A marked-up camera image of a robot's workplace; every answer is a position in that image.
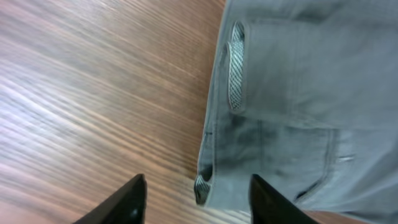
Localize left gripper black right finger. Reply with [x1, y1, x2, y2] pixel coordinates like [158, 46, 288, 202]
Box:
[249, 174, 317, 224]

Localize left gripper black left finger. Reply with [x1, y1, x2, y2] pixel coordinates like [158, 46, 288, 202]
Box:
[73, 174, 147, 224]

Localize grey shorts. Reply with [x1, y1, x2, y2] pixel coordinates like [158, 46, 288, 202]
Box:
[194, 0, 397, 223]

